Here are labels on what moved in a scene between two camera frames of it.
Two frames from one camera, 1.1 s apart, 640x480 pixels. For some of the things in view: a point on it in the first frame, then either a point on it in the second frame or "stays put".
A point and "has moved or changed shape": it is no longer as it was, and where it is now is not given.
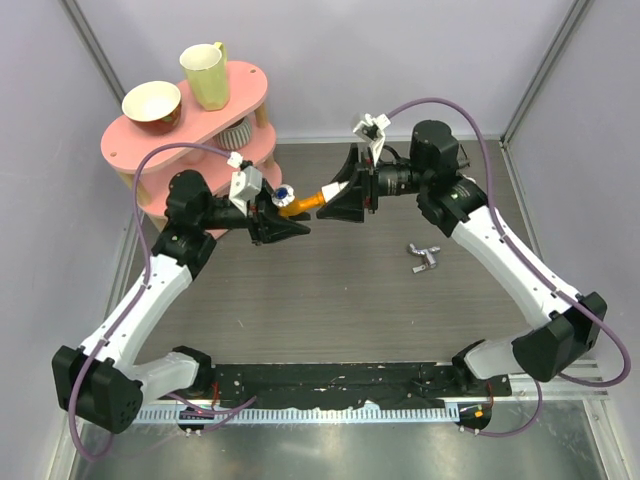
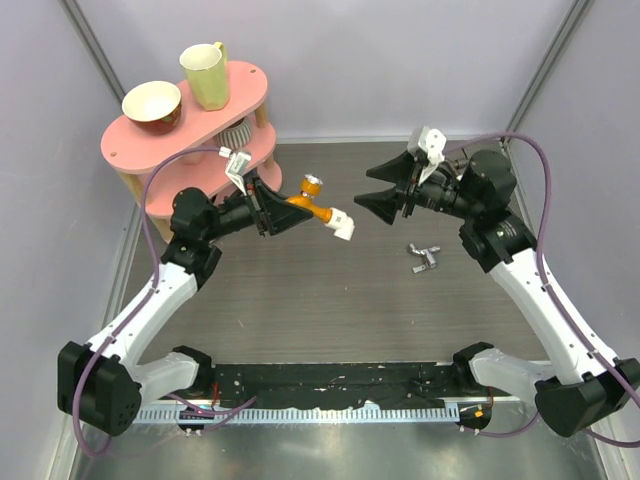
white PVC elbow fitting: (331, 189) -> (342, 224)
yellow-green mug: (207, 69) stays put
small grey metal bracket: (428, 255) stays put
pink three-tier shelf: (236, 129) stays put
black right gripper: (349, 204) -> (397, 170)
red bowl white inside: (152, 107) stays put
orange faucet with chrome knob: (283, 197) has moved or changed shape
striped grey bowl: (236, 136) stays put
